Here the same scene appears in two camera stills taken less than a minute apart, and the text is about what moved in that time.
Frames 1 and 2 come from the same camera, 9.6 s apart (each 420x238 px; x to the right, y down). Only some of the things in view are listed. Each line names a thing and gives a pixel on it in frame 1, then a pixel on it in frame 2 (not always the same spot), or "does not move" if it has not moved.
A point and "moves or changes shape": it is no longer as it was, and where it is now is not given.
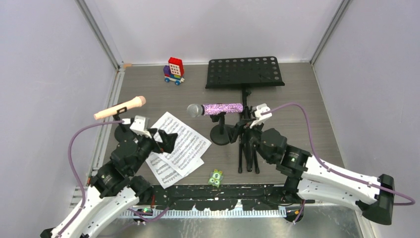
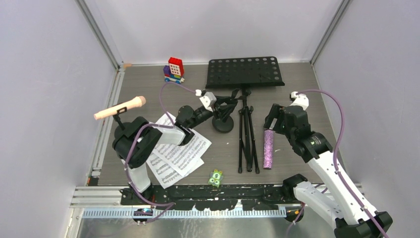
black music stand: x=244 y=72 does not move
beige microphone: x=137 y=101 does not move
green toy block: x=215 y=178 does not move
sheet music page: x=167 y=175 does not move
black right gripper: x=243 y=127 -> x=277 y=112
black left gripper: x=168 y=142 -> x=221 y=101
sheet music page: x=189 y=144 does not move
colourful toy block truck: x=174 y=72 does not move
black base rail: x=251 y=197 does not move
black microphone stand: x=219 y=134 moves or changes shape
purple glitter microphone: x=196 y=110 moves or changes shape
